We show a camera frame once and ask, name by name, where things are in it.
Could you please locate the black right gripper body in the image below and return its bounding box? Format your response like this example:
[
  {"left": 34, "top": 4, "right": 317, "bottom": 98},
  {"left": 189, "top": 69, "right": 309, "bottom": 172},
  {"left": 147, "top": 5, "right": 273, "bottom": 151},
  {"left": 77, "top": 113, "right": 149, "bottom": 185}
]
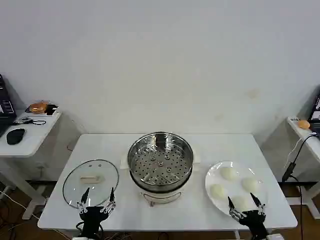
[{"left": 238, "top": 209, "right": 270, "bottom": 238}]

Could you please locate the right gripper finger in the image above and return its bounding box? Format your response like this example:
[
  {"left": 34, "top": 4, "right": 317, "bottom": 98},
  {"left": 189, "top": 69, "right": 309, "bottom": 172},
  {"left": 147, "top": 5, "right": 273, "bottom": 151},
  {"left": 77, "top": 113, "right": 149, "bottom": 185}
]
[
  {"left": 250, "top": 192, "right": 267, "bottom": 216},
  {"left": 227, "top": 196, "right": 244, "bottom": 221}
]

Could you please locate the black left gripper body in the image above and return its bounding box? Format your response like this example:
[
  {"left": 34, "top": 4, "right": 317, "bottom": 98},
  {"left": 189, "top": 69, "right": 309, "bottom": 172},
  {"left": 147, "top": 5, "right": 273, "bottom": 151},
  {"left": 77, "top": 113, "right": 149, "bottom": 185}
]
[{"left": 79, "top": 206, "right": 111, "bottom": 237}]

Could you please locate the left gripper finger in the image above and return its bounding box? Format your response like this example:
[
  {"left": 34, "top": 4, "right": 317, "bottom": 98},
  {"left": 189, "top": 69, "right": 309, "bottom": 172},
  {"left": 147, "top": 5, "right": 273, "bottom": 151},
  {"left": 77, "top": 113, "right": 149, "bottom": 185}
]
[
  {"left": 100, "top": 187, "right": 118, "bottom": 214},
  {"left": 76, "top": 187, "right": 91, "bottom": 214}
]

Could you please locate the white steamed bun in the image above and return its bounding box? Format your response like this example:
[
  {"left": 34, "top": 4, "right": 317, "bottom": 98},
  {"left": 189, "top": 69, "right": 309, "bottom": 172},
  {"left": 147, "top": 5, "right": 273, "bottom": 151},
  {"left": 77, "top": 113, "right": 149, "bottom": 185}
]
[
  {"left": 219, "top": 166, "right": 240, "bottom": 181},
  {"left": 232, "top": 196, "right": 253, "bottom": 211},
  {"left": 241, "top": 177, "right": 259, "bottom": 193},
  {"left": 209, "top": 183, "right": 228, "bottom": 200}
]

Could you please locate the round glass lid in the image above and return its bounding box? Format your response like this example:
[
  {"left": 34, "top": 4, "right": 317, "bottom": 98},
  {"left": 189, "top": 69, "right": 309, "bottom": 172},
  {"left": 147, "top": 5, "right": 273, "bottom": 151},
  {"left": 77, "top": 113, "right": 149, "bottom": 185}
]
[{"left": 62, "top": 159, "right": 120, "bottom": 210}]

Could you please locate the white round plate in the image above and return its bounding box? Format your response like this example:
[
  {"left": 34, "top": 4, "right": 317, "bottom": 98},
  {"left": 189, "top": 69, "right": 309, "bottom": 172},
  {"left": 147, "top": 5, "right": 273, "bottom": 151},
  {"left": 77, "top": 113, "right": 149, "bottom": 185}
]
[{"left": 204, "top": 160, "right": 270, "bottom": 217}]

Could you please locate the black power adapter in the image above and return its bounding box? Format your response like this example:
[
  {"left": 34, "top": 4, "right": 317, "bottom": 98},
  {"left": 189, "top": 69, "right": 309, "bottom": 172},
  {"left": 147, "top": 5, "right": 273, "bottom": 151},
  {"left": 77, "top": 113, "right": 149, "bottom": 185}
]
[{"left": 282, "top": 162, "right": 296, "bottom": 182}]

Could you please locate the white electric cooker base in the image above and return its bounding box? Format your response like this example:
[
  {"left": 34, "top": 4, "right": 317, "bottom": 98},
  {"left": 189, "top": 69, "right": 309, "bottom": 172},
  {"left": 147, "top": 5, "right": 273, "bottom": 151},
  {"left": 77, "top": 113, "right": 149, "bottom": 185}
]
[{"left": 120, "top": 152, "right": 201, "bottom": 207}]

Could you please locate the white work table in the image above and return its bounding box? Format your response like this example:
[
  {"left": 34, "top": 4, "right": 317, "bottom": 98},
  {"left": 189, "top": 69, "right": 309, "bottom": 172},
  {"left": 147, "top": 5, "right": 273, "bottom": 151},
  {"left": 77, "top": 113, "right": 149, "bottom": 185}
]
[{"left": 37, "top": 132, "right": 299, "bottom": 240}]

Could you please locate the perforated steel steamer basket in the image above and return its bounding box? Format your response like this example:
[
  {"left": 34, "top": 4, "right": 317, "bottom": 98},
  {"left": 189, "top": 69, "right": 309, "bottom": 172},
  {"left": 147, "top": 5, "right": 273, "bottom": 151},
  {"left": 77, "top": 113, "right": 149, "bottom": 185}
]
[{"left": 127, "top": 132, "right": 195, "bottom": 193}]

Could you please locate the white side desk with mouse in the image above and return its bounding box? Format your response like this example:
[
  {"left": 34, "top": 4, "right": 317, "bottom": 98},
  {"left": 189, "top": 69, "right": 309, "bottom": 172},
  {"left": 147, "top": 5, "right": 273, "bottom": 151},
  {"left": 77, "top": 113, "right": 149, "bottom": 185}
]
[{"left": 0, "top": 109, "right": 63, "bottom": 221}]

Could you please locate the orange round bun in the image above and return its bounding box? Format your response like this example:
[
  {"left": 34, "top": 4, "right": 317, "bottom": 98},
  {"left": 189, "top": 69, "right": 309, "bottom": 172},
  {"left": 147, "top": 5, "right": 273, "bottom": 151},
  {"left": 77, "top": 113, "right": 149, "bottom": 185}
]
[{"left": 298, "top": 119, "right": 312, "bottom": 130}]

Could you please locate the black computer mouse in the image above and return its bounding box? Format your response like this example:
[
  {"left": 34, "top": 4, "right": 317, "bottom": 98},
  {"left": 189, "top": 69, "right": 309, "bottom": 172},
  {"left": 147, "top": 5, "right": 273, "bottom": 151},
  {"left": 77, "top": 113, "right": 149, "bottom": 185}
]
[{"left": 6, "top": 127, "right": 27, "bottom": 145}]

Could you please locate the small black box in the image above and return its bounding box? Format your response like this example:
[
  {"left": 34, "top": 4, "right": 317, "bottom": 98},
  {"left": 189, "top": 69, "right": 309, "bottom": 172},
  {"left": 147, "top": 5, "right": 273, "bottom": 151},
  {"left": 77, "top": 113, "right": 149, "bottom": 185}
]
[{"left": 44, "top": 104, "right": 60, "bottom": 117}]

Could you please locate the bagged brown bread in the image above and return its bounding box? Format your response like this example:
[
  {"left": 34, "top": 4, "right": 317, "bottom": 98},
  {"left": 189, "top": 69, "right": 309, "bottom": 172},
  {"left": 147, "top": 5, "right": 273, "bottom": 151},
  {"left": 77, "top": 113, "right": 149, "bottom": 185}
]
[{"left": 27, "top": 99, "right": 50, "bottom": 115}]

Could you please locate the black upright screen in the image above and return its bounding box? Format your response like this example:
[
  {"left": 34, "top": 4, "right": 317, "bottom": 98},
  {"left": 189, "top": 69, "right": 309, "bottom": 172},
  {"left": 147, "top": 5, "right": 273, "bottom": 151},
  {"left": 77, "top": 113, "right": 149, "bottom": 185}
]
[{"left": 309, "top": 86, "right": 320, "bottom": 121}]

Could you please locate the black laptop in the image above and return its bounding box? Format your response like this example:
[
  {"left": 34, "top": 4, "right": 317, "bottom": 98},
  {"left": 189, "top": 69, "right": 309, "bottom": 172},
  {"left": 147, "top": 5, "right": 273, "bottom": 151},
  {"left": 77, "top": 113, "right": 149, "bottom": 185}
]
[{"left": 0, "top": 73, "right": 18, "bottom": 137}]

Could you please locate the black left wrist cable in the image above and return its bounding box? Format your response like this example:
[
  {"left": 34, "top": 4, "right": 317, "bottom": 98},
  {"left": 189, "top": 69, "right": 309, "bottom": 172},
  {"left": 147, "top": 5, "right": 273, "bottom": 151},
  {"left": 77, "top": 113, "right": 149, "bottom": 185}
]
[{"left": 75, "top": 220, "right": 106, "bottom": 240}]

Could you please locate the long black power cable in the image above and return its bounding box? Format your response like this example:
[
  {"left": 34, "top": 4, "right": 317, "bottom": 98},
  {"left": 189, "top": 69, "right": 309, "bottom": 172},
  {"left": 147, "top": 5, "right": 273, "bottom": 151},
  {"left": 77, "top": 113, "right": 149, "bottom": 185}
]
[{"left": 289, "top": 135, "right": 320, "bottom": 240}]

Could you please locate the thin white cable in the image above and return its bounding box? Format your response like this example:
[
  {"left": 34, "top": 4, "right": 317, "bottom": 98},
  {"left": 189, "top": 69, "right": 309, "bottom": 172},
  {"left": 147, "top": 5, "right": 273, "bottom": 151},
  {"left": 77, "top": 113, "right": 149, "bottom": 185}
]
[{"left": 284, "top": 133, "right": 318, "bottom": 171}]

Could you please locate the white floor cable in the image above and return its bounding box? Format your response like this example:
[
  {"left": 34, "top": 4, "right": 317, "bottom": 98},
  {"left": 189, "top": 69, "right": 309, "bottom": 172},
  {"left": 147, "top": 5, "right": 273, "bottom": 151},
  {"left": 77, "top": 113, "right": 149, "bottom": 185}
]
[{"left": 0, "top": 190, "right": 28, "bottom": 210}]

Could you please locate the white side desk with cables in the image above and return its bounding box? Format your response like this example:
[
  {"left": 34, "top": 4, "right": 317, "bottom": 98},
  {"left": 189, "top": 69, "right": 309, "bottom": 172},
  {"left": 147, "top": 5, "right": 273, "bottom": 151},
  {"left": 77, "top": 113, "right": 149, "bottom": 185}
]
[{"left": 284, "top": 116, "right": 320, "bottom": 219}]

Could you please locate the black strap with keys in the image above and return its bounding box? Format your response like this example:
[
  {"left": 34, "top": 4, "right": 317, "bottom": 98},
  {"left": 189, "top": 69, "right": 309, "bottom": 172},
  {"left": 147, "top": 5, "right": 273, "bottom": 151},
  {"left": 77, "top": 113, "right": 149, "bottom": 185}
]
[{"left": 12, "top": 115, "right": 47, "bottom": 127}]

